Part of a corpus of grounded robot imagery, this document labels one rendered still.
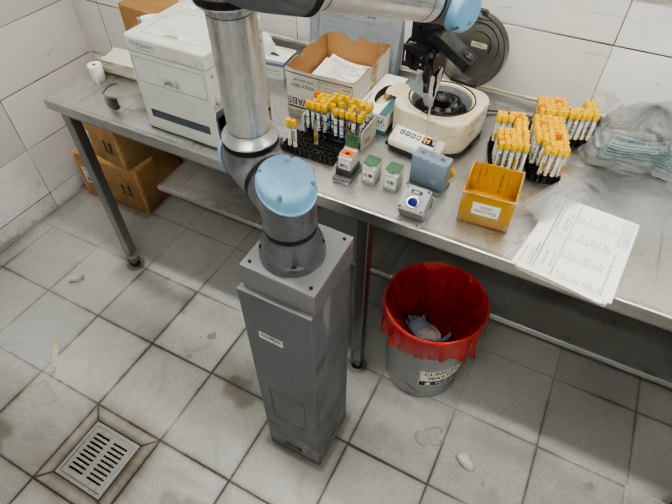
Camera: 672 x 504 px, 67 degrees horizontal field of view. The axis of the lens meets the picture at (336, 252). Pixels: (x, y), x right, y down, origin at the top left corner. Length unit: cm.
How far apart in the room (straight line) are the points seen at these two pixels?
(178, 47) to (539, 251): 106
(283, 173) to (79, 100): 113
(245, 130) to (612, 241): 92
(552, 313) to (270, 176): 134
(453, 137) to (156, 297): 148
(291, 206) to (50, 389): 155
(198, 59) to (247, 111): 49
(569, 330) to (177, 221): 186
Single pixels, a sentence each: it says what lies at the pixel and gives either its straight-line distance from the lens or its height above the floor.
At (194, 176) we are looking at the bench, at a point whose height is 27.
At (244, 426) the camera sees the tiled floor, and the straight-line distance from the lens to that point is 198.
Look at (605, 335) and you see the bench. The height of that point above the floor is 27.
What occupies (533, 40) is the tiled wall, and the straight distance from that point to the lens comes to 174.
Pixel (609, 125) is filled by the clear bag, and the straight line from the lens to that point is 166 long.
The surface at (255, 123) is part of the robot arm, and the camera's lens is 101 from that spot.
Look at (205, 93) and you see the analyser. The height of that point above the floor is 106.
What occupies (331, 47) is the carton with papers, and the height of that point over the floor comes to 97.
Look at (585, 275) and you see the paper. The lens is 131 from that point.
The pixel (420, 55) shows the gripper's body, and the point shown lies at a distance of 124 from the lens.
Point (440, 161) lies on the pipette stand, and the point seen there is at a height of 97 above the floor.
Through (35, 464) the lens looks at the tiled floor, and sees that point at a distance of 217.
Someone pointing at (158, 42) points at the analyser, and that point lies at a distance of 153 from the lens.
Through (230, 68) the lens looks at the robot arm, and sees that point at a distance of 94.
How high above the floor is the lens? 179
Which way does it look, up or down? 48 degrees down
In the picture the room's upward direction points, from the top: straight up
